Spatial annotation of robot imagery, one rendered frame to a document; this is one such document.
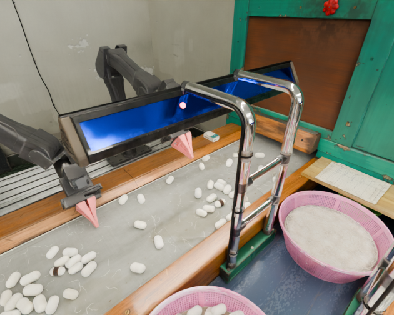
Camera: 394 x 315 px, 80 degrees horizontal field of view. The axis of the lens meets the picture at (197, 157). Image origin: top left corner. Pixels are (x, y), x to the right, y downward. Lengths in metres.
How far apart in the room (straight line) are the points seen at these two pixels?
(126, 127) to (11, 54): 2.14
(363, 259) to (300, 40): 0.69
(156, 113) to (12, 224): 0.52
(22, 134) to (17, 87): 1.84
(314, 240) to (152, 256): 0.42
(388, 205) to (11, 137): 0.99
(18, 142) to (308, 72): 0.89
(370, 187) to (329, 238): 0.24
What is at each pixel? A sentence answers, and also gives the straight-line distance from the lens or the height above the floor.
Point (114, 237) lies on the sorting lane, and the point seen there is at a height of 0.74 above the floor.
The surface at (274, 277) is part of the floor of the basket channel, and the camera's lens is 0.68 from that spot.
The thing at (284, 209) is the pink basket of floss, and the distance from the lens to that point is 0.74.
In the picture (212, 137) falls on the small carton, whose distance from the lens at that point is 0.98.
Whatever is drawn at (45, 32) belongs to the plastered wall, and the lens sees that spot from 2.53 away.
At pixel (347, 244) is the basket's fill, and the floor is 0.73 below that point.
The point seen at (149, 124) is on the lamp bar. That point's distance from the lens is 0.42.
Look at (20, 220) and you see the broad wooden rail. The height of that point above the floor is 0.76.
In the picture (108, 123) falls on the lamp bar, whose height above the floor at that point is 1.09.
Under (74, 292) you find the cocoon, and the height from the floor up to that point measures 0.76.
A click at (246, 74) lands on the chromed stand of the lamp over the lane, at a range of 0.55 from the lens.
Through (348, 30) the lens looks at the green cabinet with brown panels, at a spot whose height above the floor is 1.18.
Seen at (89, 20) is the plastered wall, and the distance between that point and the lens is 2.64.
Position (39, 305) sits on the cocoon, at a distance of 0.61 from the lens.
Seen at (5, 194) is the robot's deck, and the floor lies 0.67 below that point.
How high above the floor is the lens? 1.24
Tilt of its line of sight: 33 degrees down
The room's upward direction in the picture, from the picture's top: straight up
